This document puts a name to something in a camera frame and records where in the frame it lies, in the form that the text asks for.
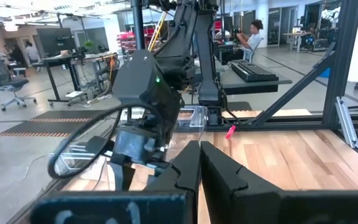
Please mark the white metal bracket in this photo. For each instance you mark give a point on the white metal bracket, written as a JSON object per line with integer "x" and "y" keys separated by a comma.
{"x": 346, "y": 121}

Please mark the black display board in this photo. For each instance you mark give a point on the black display board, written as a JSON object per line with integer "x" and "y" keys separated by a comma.
{"x": 56, "y": 40}

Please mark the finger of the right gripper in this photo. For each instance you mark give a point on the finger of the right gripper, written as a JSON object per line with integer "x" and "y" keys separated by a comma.
{"x": 129, "y": 177}
{"x": 117, "y": 177}

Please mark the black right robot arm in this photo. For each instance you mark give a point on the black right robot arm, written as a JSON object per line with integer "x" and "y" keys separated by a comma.
{"x": 172, "y": 46}

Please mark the hazard striped floor mat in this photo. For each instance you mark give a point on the hazard striped floor mat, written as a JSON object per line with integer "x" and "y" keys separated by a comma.
{"x": 42, "y": 127}
{"x": 67, "y": 114}

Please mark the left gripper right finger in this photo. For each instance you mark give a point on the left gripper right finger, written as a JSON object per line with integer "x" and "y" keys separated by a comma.
{"x": 244, "y": 202}

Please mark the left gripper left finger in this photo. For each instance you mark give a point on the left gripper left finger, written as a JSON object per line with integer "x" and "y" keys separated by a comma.
{"x": 166, "y": 202}

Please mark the red tag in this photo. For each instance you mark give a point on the red tag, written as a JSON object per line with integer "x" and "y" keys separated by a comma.
{"x": 230, "y": 132}

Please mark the black aluminium frame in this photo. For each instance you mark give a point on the black aluminium frame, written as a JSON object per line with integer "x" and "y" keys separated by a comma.
{"x": 340, "y": 62}

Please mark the black keyboard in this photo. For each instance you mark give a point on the black keyboard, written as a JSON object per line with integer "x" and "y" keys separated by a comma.
{"x": 253, "y": 72}

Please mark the black background desk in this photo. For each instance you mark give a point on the black background desk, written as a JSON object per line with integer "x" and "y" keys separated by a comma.
{"x": 57, "y": 59}

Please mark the person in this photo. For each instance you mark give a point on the person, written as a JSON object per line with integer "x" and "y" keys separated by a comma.
{"x": 253, "y": 40}
{"x": 32, "y": 51}
{"x": 17, "y": 54}

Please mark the black monitor pole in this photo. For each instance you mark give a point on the black monitor pole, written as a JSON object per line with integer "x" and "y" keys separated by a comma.
{"x": 138, "y": 25}

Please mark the red parts shelf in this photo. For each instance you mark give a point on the red parts shelf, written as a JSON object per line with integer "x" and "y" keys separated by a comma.
{"x": 126, "y": 42}

